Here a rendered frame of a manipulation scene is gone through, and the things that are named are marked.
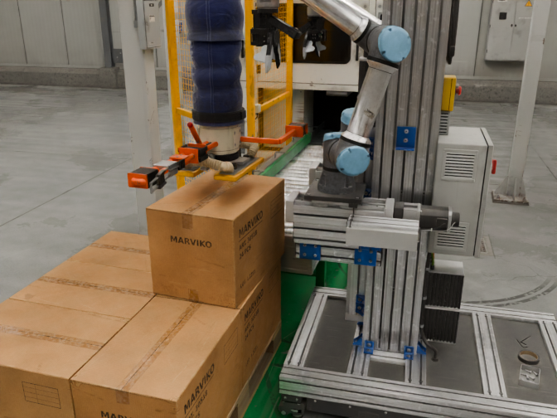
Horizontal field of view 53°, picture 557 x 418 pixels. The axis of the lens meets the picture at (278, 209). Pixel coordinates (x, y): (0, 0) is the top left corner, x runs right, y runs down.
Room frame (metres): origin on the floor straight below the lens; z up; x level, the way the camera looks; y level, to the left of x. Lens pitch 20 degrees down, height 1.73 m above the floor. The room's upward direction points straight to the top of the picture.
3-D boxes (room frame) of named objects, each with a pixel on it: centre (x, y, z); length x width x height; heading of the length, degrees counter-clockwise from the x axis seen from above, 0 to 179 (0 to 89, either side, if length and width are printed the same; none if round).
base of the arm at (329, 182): (2.12, -0.23, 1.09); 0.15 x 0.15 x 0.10
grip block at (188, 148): (2.14, 0.34, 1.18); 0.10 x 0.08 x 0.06; 71
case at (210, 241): (2.36, 0.26, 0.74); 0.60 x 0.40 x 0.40; 160
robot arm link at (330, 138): (2.11, -0.24, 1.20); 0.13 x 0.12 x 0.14; 12
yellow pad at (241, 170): (2.34, 0.17, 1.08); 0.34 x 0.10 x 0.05; 161
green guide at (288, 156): (4.26, -0.02, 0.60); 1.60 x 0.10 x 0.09; 163
